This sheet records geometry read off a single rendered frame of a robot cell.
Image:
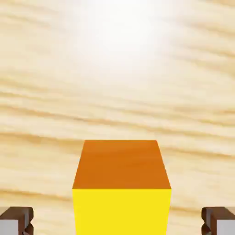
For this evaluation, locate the small yellow cube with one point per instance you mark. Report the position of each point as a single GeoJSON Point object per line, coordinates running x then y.
{"type": "Point", "coordinates": [121, 183]}

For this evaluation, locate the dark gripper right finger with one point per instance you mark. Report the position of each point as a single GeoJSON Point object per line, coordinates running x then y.
{"type": "Point", "coordinates": [220, 216]}

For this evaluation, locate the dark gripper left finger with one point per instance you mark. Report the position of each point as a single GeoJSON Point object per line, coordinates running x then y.
{"type": "Point", "coordinates": [12, 216]}

